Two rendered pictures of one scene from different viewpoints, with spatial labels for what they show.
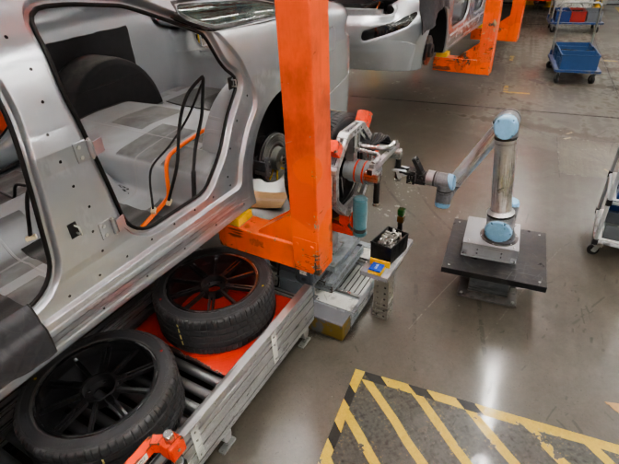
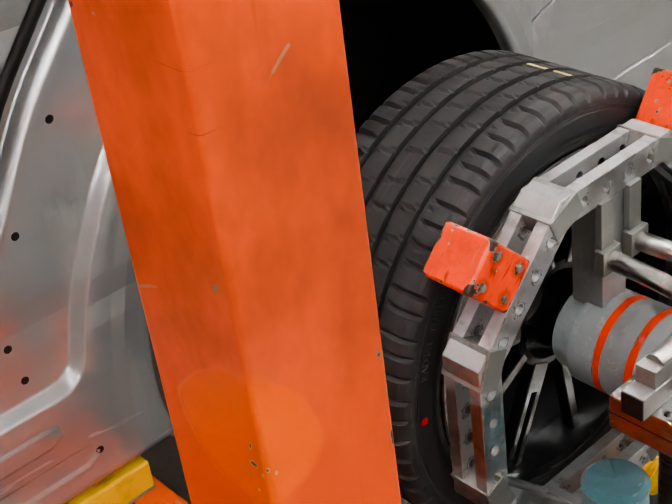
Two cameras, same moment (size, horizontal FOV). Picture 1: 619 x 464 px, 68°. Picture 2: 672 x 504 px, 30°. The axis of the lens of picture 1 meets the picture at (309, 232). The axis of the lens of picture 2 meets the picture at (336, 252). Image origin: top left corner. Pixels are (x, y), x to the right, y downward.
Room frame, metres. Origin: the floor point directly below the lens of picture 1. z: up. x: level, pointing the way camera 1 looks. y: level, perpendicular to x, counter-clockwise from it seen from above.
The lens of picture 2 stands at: (1.16, -0.43, 1.89)
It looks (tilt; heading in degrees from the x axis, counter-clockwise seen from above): 32 degrees down; 20
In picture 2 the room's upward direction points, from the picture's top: 8 degrees counter-clockwise
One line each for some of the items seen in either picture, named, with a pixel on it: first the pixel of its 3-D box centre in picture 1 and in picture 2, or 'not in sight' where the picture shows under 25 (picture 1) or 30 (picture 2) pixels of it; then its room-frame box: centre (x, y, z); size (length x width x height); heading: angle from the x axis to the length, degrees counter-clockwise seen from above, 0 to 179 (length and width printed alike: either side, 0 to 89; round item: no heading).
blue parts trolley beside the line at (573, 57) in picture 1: (578, 42); not in sight; (7.13, -4.11, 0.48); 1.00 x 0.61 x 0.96; 160
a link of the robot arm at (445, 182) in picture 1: (444, 180); not in sight; (2.42, -0.81, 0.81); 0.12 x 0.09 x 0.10; 59
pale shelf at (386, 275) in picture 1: (387, 256); not in sight; (2.20, -0.46, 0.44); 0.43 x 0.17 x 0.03; 149
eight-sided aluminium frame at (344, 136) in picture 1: (351, 168); (599, 332); (2.55, -0.27, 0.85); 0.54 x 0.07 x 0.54; 149
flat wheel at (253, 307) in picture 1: (216, 295); not in sight; (1.98, 0.54, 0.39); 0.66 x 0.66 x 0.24
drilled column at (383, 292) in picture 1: (383, 288); not in sight; (2.18, -0.44, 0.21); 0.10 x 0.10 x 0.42; 59
